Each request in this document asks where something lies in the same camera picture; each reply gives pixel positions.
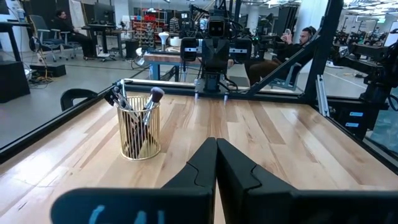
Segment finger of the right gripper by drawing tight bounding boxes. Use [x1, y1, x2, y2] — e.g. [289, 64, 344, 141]
[216, 39, 231, 74]
[202, 39, 218, 74]

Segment large black powder brush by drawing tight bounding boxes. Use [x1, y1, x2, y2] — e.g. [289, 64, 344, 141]
[103, 86, 140, 123]

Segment grey chair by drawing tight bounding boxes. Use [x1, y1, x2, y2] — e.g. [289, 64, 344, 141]
[269, 62, 302, 91]

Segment wooden table blue legs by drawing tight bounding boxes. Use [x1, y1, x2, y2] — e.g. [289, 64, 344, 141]
[142, 51, 234, 82]

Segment black computer monitor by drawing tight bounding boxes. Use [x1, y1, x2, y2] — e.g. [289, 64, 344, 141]
[93, 2, 115, 26]

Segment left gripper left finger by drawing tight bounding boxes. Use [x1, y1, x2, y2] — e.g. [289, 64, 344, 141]
[51, 137, 218, 224]

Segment shelf with red bins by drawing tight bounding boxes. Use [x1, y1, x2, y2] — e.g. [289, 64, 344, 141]
[131, 8, 170, 49]

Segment white mushroom lamp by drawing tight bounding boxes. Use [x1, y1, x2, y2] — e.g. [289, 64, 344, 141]
[157, 31, 170, 52]

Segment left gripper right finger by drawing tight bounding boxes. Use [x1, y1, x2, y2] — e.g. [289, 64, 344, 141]
[217, 138, 398, 224]

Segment black chair back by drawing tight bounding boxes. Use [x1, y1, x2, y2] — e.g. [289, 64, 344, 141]
[59, 88, 99, 113]

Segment gold wire brush cup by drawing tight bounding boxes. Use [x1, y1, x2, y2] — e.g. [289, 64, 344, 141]
[116, 95, 162, 161]

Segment medium round-head makeup brush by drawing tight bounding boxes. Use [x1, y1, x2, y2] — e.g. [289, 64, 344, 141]
[141, 86, 165, 127]

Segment black aluminium table frame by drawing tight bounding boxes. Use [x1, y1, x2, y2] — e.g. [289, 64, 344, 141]
[0, 0, 398, 175]

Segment person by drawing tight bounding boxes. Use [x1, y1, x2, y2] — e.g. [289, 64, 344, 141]
[247, 26, 318, 87]
[49, 9, 96, 59]

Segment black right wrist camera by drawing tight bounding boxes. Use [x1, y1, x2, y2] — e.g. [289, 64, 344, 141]
[206, 15, 227, 40]

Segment black office chair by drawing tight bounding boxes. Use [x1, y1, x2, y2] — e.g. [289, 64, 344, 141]
[29, 14, 81, 62]

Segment black control box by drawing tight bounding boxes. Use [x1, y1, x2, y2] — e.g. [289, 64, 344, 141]
[337, 101, 376, 139]

